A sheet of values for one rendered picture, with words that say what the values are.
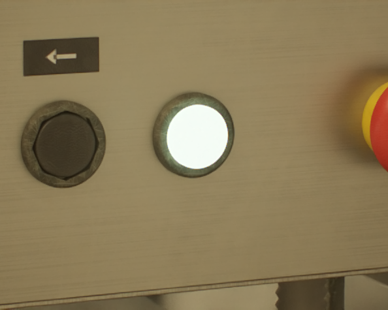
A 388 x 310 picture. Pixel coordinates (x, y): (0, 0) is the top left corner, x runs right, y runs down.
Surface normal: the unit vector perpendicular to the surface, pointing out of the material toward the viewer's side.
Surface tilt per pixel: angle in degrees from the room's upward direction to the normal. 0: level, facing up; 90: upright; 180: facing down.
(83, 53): 90
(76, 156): 90
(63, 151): 90
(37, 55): 90
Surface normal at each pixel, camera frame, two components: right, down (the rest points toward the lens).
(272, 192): 0.40, 0.16
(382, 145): -0.33, 0.29
